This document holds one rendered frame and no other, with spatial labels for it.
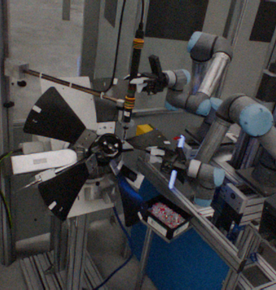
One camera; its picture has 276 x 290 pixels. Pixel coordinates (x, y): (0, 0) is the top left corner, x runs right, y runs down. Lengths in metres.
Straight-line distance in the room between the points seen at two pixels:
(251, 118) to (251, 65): 4.17
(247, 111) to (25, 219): 1.75
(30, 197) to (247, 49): 3.94
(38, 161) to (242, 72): 4.34
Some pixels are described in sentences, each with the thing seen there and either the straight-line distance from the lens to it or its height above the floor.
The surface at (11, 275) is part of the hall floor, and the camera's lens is 2.54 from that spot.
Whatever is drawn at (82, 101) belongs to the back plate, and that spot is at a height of 1.26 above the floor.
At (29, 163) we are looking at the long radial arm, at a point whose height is 1.11.
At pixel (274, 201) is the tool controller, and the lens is 1.36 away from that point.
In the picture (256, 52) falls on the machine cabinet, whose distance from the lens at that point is 5.48.
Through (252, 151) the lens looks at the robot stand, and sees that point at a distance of 2.02.
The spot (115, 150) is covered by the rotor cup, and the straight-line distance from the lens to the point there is 1.46.
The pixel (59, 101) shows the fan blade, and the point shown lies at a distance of 1.44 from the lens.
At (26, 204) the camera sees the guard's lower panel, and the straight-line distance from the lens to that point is 2.48.
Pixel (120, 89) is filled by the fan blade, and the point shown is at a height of 1.40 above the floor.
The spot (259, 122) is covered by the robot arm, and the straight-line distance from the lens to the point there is 1.38.
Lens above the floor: 1.93
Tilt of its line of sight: 28 degrees down
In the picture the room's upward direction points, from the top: 9 degrees clockwise
